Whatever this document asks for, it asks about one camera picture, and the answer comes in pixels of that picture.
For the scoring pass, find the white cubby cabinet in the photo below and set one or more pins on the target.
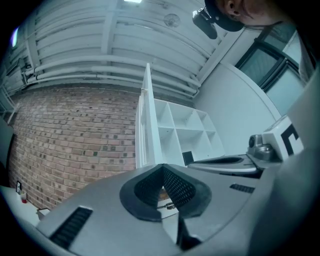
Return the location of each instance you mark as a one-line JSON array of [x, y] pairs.
[[190, 130]]

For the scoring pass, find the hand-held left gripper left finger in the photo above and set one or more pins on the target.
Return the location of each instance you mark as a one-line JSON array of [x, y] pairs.
[[105, 212]]

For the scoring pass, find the round smoke detector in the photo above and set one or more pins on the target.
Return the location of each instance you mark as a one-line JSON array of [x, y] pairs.
[[171, 20]]

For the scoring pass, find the small white box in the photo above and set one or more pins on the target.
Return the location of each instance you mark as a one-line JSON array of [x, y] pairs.
[[43, 213]]

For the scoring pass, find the ceiling light panel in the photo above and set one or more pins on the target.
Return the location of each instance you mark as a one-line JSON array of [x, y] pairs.
[[133, 1]]

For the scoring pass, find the white side table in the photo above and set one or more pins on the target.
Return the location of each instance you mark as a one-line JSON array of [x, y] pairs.
[[17, 207]]

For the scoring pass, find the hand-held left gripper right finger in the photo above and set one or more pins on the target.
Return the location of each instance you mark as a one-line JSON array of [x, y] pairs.
[[225, 200]]

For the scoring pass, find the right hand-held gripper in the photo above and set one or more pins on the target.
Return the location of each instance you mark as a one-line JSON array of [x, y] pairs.
[[275, 140]]

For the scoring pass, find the person's light grey shirt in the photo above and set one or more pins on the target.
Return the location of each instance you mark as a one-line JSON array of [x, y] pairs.
[[295, 175]]

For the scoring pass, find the small black picture frame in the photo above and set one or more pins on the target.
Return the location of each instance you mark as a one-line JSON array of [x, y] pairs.
[[19, 187]]

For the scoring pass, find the small black box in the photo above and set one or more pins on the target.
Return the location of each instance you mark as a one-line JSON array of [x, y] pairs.
[[187, 158]]

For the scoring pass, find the person's head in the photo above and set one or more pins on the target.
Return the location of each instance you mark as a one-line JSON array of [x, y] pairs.
[[252, 10]]

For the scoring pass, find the white cabinet door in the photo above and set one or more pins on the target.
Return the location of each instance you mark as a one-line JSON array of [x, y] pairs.
[[150, 125]]

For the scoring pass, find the black head camera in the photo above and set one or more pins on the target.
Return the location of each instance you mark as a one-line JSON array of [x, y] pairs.
[[205, 23]]

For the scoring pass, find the white ceiling pipes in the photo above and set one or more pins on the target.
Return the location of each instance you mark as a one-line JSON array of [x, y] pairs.
[[100, 66]]

